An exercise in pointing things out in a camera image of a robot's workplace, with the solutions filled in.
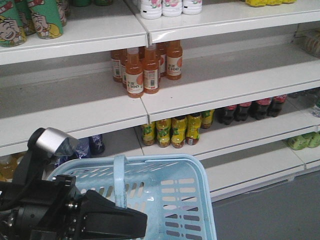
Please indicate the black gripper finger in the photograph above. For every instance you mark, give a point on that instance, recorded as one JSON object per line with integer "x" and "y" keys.
{"x": 111, "y": 226}
{"x": 96, "y": 207}

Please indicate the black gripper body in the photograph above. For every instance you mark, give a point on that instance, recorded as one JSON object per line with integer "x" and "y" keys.
{"x": 41, "y": 210}

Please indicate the light blue plastic basket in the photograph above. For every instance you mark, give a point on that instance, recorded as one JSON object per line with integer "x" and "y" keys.
{"x": 171, "y": 189}

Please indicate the blue sports drink bottle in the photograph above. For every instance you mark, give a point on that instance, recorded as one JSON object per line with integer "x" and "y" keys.
{"x": 82, "y": 150}
{"x": 96, "y": 144}

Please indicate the yellow iced tea bottle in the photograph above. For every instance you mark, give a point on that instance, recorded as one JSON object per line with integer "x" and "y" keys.
{"x": 178, "y": 130}
{"x": 163, "y": 128}
{"x": 148, "y": 133}
{"x": 192, "y": 134}
{"x": 207, "y": 118}

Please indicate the orange C100 drink bottle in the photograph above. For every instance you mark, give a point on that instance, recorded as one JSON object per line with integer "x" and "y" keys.
{"x": 150, "y": 66}
{"x": 134, "y": 74}
{"x": 174, "y": 55}

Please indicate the black cola bottle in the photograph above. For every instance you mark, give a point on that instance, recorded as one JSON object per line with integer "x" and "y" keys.
{"x": 225, "y": 115}
{"x": 258, "y": 109}
{"x": 242, "y": 111}
{"x": 276, "y": 105}

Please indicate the white metal shelf unit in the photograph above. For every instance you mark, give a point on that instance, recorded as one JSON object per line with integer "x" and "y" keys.
{"x": 232, "y": 53}

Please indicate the green cartoon drink can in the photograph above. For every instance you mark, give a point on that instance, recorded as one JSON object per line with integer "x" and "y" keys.
{"x": 12, "y": 33}
{"x": 46, "y": 18}

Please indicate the white peach drink bottle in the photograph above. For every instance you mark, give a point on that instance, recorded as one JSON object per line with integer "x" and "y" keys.
{"x": 151, "y": 9}
{"x": 171, "y": 8}
{"x": 191, "y": 7}

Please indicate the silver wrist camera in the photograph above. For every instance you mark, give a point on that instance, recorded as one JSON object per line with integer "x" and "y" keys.
{"x": 52, "y": 142}

